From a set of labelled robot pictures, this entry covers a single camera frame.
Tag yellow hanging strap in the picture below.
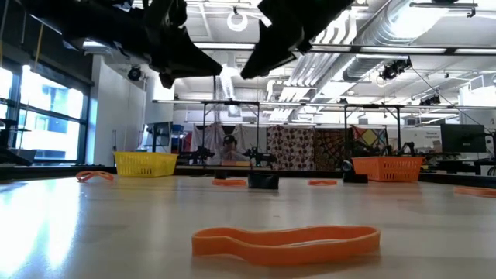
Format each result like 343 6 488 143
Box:
33 21 50 73

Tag yellow plastic basket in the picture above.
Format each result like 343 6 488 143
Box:
113 151 179 178

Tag orange mandala hanging cloth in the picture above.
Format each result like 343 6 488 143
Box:
313 127 354 171

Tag black metal station frame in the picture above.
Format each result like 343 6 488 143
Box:
343 102 402 157
200 99 261 167

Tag black metal table frame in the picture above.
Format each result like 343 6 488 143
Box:
0 164 496 186

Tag dark background desk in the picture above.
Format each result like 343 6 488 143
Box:
420 151 496 175

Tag white ceiling ring light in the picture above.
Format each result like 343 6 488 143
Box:
226 10 250 33

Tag multicolour hanging cloth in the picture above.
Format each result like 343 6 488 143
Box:
351 126 388 150

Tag black screen on cart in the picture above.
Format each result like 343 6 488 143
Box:
145 121 174 154

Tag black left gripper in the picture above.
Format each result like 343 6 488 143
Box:
142 0 224 90

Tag person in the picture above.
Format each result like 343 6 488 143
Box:
216 133 252 167

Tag white ceiling duct bundle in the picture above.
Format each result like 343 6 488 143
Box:
288 11 352 91

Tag large round ceiling duct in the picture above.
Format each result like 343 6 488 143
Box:
343 0 446 82

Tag dark window-side equipment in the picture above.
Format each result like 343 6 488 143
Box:
0 118 38 166

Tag black background monitor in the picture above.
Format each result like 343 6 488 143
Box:
440 123 487 154

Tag white hanging cloth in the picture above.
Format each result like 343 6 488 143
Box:
189 122 268 167

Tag small black block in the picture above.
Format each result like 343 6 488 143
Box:
247 172 280 191

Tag orange rubber band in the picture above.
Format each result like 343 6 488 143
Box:
453 186 496 199
308 178 339 187
75 170 115 184
191 225 382 267
211 177 248 188

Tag blue storage bin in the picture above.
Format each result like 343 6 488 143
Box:
171 123 185 153

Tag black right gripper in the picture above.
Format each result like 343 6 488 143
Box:
240 0 356 81

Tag black ceiling camera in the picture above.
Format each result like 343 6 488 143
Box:
127 65 143 83

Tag orange plastic basket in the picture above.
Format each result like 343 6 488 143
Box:
351 156 424 183

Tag large framed window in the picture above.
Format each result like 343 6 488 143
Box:
0 53 94 164

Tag black ceiling camera rig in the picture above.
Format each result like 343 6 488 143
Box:
418 94 442 107
378 57 413 81

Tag brown patterned hanging cloth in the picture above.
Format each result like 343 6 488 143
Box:
266 124 315 171

